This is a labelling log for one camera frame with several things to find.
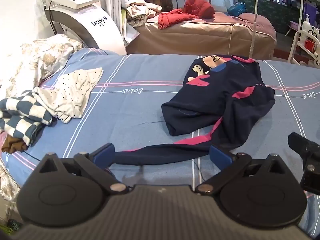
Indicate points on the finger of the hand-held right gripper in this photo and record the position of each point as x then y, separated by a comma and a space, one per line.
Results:
308, 150

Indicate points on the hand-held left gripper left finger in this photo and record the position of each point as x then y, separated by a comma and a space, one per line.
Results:
103, 153

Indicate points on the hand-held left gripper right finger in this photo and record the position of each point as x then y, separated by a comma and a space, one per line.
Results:
220, 154

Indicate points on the navy pants with pink stripe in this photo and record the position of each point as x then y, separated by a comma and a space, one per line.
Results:
190, 120

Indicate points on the navy cartoon print sweatshirt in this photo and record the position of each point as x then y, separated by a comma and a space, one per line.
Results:
215, 73

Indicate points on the pile of beige clothes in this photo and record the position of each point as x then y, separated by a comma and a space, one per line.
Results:
141, 13

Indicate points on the white polka dot garment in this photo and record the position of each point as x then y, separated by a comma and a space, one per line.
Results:
72, 92

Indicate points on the brown cloth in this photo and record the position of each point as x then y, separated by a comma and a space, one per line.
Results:
13, 145

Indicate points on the blue white checkered cloth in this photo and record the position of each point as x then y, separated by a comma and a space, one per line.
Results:
20, 117

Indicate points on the red box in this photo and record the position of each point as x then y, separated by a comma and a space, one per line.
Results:
310, 45

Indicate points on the beige floral quilt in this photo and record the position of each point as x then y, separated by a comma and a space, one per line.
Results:
32, 60

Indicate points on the beige massage bed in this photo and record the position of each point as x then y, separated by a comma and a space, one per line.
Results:
190, 40

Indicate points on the white pump bottle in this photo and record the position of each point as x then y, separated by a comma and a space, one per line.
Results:
306, 28

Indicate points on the pink basin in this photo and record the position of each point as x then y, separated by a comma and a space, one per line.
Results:
292, 26

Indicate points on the white beauty machine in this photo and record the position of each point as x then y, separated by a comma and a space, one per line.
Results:
85, 22

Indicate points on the mauve blanket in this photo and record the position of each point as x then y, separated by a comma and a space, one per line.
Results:
250, 21

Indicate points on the dark green patterned cloth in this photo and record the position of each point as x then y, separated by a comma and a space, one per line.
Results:
275, 11

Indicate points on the red quilted jacket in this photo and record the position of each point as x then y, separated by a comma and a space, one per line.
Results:
172, 18

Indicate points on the teal bag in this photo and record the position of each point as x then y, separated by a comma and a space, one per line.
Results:
236, 8

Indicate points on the dark red bundled garment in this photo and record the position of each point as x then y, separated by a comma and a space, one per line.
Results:
200, 7

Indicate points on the white arched stand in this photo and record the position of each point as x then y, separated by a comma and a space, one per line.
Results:
256, 10

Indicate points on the white cart frame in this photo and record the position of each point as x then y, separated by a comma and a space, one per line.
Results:
300, 47

